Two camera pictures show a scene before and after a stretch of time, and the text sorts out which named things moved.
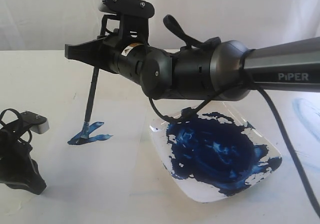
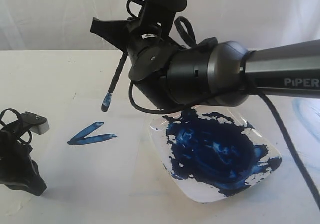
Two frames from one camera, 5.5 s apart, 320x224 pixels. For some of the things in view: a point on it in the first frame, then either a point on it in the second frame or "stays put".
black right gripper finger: [91, 53] -> [115, 31]
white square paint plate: [214, 154] stays put
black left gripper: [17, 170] stays put
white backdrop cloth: [46, 17] stays put
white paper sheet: [109, 165] stays put
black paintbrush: [85, 126] -> [107, 102]
